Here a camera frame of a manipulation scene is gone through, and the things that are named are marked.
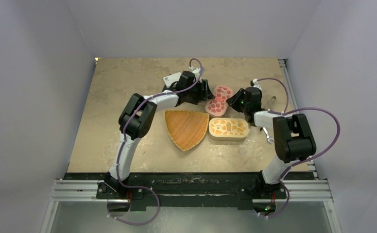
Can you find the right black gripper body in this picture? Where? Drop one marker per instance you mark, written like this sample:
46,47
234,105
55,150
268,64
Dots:
238,103

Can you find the right aluminium rail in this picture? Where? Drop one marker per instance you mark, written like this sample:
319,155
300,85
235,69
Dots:
294,141

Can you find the white small device box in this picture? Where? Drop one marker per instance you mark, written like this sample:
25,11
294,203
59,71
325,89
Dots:
170,79

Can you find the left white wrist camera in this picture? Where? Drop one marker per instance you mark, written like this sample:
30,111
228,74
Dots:
197,71

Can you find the beige lunch box lid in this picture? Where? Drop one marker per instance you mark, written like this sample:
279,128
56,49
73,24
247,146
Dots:
228,128

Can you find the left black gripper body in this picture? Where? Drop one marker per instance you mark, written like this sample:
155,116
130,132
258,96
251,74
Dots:
196,93

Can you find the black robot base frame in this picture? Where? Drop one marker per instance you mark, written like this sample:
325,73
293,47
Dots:
240,190

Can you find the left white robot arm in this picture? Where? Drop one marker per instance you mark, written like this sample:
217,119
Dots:
138,114

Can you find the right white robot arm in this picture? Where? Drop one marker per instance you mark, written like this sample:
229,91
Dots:
271,174

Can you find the pink lunch box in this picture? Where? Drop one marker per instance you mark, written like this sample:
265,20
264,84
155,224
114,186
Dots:
216,111

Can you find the woven bamboo basket tray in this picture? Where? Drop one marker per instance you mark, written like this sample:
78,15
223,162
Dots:
186,128

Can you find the pink lunch box lid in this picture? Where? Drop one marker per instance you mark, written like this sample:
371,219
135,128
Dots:
221,94

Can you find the beige lunch box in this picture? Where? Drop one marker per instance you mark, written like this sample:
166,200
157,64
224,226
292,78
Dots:
227,138

